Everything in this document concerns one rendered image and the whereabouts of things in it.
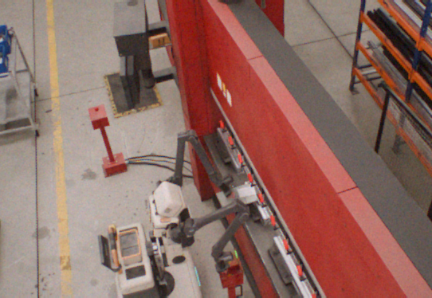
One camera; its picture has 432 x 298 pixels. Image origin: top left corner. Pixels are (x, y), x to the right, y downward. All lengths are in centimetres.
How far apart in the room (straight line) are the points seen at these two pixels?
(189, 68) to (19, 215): 249
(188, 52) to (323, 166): 193
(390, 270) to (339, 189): 43
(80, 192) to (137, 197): 62
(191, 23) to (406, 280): 250
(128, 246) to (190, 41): 159
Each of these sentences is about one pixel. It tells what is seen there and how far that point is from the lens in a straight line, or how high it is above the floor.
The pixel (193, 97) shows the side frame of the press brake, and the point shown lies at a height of 133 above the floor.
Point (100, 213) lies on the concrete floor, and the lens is 540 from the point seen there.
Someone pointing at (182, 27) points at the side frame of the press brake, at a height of 200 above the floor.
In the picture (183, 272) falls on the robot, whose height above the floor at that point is 28.
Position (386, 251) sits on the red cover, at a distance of 219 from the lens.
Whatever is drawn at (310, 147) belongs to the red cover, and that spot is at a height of 230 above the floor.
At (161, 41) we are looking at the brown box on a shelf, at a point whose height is 105.
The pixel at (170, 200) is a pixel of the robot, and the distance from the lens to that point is 352.
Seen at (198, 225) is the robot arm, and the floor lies 128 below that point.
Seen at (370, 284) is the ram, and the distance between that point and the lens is 242.
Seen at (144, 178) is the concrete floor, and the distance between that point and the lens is 558.
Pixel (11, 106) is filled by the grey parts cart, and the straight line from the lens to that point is 645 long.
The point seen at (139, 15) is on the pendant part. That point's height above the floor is 195.
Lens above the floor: 409
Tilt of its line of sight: 45 degrees down
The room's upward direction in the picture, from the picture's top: 6 degrees counter-clockwise
